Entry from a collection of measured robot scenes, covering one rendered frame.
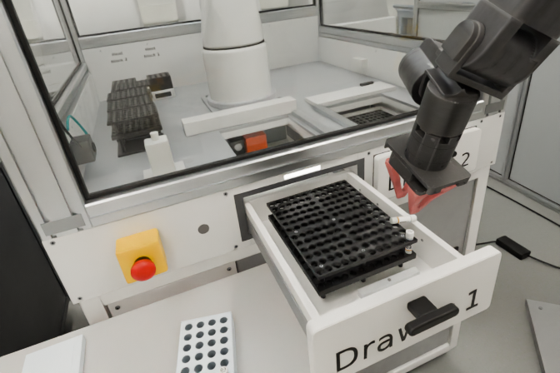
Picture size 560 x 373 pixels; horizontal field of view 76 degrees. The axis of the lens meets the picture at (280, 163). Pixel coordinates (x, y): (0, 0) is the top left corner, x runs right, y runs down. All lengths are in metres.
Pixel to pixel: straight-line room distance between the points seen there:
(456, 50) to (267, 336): 0.51
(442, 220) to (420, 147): 0.62
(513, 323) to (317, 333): 1.40
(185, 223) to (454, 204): 0.72
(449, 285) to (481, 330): 1.18
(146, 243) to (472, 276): 0.50
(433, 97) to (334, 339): 0.30
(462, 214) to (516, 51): 0.75
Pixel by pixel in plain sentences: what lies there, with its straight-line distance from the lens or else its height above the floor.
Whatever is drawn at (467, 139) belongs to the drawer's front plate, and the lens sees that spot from 0.95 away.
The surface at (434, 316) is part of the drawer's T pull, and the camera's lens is 0.50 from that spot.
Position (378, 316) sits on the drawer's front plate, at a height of 0.91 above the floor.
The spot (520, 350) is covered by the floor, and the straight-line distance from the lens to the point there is 1.72.
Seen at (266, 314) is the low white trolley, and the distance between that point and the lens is 0.69.
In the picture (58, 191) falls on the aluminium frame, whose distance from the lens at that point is 0.66.
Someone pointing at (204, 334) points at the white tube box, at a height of 0.80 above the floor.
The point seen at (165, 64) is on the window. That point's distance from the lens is 0.61.
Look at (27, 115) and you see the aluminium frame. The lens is 0.63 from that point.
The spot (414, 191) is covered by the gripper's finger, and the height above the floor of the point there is 1.03.
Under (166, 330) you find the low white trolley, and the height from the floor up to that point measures 0.76.
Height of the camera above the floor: 1.28
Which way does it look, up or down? 27 degrees down
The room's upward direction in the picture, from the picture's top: 6 degrees counter-clockwise
